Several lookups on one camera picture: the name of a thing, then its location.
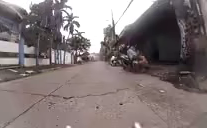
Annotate grey concrete road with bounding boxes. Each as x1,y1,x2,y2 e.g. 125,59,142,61
0,60,207,128

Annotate distant trees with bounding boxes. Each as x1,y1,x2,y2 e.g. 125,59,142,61
99,24,120,63

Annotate group of parked motorcycles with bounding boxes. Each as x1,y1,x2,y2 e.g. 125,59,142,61
109,44,150,74

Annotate utility pole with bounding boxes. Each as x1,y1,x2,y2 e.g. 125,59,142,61
110,9,117,44

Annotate row of palm trees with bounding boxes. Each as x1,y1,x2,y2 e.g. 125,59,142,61
24,0,92,66

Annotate dark building with awning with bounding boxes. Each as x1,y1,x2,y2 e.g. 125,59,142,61
119,0,207,79

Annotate white walled building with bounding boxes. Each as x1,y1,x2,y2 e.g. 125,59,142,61
0,0,74,68

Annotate overhead wires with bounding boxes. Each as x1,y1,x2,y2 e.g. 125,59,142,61
114,0,135,26

